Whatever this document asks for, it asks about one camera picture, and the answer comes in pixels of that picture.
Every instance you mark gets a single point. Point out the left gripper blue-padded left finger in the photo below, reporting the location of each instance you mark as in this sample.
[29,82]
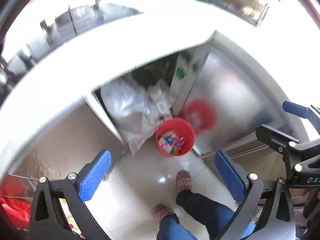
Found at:
[47,220]

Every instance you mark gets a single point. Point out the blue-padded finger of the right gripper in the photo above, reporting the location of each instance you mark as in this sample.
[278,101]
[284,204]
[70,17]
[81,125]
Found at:
[296,109]
[274,138]

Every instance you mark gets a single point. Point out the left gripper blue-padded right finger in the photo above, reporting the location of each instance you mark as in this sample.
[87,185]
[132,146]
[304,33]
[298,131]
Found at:
[265,208]

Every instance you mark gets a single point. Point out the red trash bin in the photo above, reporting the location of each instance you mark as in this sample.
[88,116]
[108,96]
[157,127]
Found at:
[175,137]

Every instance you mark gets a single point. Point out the red plastic bag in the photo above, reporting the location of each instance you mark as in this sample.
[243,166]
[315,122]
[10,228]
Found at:
[13,203]

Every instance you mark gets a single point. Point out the right leg dark jeans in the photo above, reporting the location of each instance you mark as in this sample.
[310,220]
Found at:
[213,215]

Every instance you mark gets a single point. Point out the steel cabinet door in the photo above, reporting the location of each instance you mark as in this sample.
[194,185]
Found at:
[223,101]

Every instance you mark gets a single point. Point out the pink right slipper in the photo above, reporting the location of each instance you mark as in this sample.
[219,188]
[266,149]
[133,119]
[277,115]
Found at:
[183,181]

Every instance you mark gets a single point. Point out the pink slipper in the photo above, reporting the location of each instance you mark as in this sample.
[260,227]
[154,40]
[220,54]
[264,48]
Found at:
[161,211]
[183,181]

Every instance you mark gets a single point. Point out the left leg blue jeans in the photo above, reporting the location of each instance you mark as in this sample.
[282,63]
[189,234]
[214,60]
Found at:
[171,229]

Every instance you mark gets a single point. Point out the pink left slipper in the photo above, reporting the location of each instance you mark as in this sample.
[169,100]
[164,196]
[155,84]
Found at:
[161,211]

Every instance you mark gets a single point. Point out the green round sticker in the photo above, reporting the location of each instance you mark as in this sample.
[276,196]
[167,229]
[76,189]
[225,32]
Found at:
[180,73]

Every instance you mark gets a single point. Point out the crumpled white bag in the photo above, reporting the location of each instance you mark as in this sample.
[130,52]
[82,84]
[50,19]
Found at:
[161,98]

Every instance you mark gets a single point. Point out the white woven sack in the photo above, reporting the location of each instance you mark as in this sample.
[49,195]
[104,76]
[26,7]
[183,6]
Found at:
[132,111]

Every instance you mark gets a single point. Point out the steel sink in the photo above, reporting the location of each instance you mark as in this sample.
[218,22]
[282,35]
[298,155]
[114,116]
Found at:
[67,26]

